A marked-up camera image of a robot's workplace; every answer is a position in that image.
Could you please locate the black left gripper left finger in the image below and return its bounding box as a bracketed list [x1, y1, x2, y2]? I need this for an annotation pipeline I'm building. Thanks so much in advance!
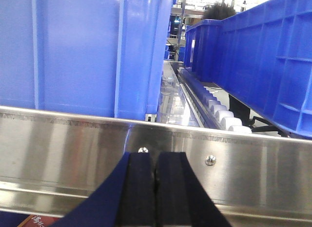
[53, 152, 155, 227]

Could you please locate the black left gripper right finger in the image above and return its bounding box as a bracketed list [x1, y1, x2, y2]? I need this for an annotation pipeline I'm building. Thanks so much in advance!
[156, 152, 231, 227]

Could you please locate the red packet in bin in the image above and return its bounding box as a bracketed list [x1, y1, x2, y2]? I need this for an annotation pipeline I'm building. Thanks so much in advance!
[17, 215, 60, 227]

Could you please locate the large blue crate upper shelf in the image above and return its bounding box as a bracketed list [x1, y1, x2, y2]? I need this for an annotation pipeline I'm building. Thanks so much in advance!
[0, 0, 172, 120]

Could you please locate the white roller track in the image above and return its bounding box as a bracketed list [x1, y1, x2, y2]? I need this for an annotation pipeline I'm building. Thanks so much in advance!
[177, 67, 252, 134]

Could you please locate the dark blue crate upper right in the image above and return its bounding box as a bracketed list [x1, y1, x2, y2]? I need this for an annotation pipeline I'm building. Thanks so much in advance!
[184, 0, 312, 139]

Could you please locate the shelf rail screw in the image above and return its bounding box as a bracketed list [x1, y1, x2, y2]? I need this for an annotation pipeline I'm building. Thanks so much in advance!
[205, 155, 216, 166]
[137, 147, 149, 153]

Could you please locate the stainless steel shelf rail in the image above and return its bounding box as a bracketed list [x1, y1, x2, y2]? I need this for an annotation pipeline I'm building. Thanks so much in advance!
[0, 106, 312, 227]

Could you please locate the steel divider rail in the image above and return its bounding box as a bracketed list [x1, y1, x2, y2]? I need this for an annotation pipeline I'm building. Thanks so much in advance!
[156, 61, 203, 127]

